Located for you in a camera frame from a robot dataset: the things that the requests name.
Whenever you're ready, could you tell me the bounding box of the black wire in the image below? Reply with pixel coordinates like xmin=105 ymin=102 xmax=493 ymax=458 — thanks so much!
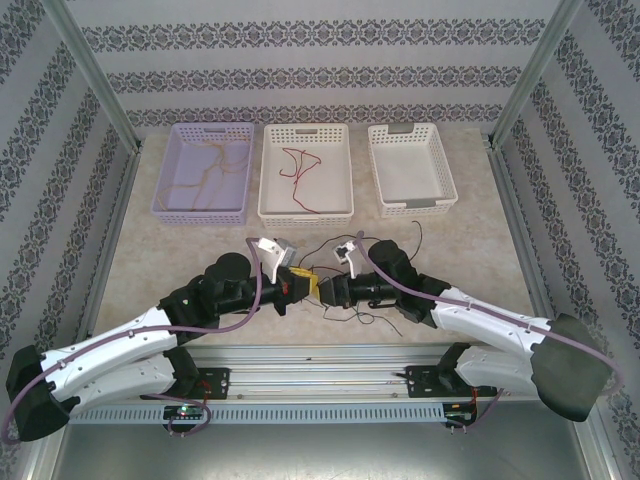
xmin=321 ymin=299 xmax=404 ymax=337
xmin=298 ymin=221 xmax=424 ymax=269

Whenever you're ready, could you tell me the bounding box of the yellow wire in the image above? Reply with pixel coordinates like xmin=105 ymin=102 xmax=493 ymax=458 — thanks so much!
xmin=157 ymin=139 xmax=226 ymax=211

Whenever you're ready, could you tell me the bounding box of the purple plastic basket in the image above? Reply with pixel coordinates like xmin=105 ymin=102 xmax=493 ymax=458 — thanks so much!
xmin=151 ymin=122 xmax=255 ymax=226

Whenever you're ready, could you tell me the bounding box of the large white plastic basket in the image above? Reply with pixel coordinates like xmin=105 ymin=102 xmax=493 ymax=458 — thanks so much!
xmin=257 ymin=123 xmax=356 ymax=224

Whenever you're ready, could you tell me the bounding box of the grey metal bottom panel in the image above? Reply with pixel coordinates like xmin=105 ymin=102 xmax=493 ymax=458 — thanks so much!
xmin=49 ymin=422 xmax=609 ymax=480

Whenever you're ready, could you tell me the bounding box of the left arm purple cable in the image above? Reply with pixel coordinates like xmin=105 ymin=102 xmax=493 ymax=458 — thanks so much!
xmin=0 ymin=238 xmax=266 ymax=446

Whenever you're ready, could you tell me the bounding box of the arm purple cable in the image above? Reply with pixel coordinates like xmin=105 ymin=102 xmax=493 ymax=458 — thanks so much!
xmin=355 ymin=229 xmax=621 ymax=437
xmin=0 ymin=238 xmax=266 ymax=446

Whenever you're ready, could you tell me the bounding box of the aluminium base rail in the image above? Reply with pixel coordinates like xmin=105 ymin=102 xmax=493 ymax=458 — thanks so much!
xmin=49 ymin=344 xmax=586 ymax=401

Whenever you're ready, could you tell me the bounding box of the small white grey-handled basket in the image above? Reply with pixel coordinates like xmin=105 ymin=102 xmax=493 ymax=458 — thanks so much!
xmin=367 ymin=121 xmax=459 ymax=220

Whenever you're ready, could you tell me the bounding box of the white slotted cable duct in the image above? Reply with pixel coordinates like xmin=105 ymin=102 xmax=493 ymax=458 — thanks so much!
xmin=67 ymin=403 xmax=446 ymax=425

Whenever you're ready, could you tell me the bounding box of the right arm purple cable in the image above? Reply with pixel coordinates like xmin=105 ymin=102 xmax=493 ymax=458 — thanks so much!
xmin=355 ymin=229 xmax=621 ymax=437

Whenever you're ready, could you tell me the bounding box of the aluminium frame post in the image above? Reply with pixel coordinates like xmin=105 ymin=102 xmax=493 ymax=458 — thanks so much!
xmin=489 ymin=0 xmax=586 ymax=149
xmin=42 ymin=0 xmax=146 ymax=154

